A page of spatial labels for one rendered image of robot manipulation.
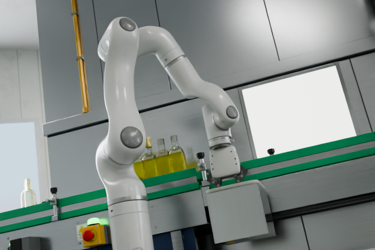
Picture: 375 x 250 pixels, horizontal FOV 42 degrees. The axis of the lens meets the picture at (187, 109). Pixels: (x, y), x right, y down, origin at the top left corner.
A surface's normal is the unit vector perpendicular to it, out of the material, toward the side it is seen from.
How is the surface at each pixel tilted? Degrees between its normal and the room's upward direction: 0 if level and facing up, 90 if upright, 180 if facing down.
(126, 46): 129
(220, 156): 91
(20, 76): 90
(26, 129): 90
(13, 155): 90
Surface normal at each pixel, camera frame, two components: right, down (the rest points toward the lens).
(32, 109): 0.33, -0.37
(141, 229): 0.61, -0.36
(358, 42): -0.26, -0.27
